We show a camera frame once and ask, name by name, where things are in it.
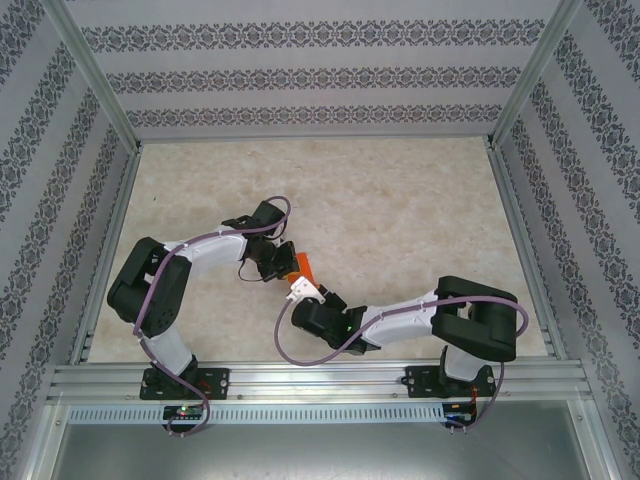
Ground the orange paper sheet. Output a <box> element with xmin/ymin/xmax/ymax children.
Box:
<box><xmin>287</xmin><ymin>252</ymin><xmax>318</xmax><ymax>290</ymax></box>

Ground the sheet metal tray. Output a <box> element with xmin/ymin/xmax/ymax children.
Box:
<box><xmin>37</xmin><ymin>402</ymin><xmax>619</xmax><ymax>480</ymax></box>

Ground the small controller board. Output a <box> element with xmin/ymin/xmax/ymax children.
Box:
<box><xmin>162</xmin><ymin>404</ymin><xmax>205</xmax><ymax>422</ymax></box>
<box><xmin>443</xmin><ymin>399</ymin><xmax>480</xmax><ymax>427</ymax></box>

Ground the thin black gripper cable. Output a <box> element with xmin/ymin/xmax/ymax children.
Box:
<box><xmin>237</xmin><ymin>259</ymin><xmax>266</xmax><ymax>284</ymax></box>

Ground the long aluminium mounting rail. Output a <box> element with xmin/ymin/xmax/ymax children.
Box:
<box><xmin>47</xmin><ymin>362</ymin><xmax>595</xmax><ymax>405</ymax></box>

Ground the slotted grey cable duct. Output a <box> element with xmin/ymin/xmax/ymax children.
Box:
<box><xmin>67</xmin><ymin>403</ymin><xmax>447</xmax><ymax>426</ymax></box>

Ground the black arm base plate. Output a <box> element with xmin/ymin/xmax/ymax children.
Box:
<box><xmin>141</xmin><ymin>367</ymin><xmax>231</xmax><ymax>401</ymax></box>
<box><xmin>405</xmin><ymin>364</ymin><xmax>496</xmax><ymax>400</ymax></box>

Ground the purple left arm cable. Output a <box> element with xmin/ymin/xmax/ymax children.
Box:
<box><xmin>132</xmin><ymin>195</ymin><xmax>293</xmax><ymax>439</ymax></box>

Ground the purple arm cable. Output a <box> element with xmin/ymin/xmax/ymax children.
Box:
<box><xmin>275</xmin><ymin>293</ymin><xmax>531</xmax><ymax>435</ymax></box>
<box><xmin>132</xmin><ymin>195</ymin><xmax>293</xmax><ymax>439</ymax></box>

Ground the aluminium table edge rail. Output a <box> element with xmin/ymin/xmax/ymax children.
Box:
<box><xmin>487</xmin><ymin>147</ymin><xmax>570</xmax><ymax>361</ymax></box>
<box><xmin>68</xmin><ymin>147</ymin><xmax>145</xmax><ymax>365</ymax></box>

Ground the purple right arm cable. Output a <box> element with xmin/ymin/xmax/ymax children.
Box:
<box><xmin>275</xmin><ymin>293</ymin><xmax>531</xmax><ymax>435</ymax></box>

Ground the aluminium frame post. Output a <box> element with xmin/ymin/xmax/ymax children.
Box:
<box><xmin>43</xmin><ymin>0</ymin><xmax>144</xmax><ymax>154</ymax></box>
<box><xmin>489</xmin><ymin>0</ymin><xmax>587</xmax><ymax>151</ymax></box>

